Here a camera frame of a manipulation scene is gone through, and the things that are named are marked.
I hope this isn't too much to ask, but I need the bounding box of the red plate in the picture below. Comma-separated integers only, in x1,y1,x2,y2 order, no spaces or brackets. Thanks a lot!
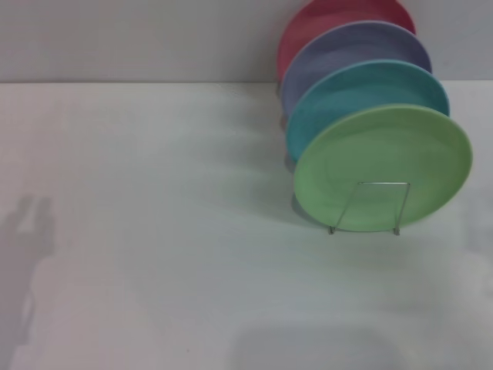
276,0,418,84

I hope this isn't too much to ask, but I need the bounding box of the green plate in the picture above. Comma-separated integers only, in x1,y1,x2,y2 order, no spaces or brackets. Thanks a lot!
292,103,474,234

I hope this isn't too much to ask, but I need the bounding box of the purple plate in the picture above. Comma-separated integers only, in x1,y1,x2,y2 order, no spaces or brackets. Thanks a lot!
280,21,433,116

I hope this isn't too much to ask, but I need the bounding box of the blue plate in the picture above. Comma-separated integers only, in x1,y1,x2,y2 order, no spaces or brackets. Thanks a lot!
285,59,451,163

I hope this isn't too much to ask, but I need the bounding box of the metal wire plate rack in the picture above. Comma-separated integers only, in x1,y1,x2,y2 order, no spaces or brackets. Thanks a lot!
327,180,411,237

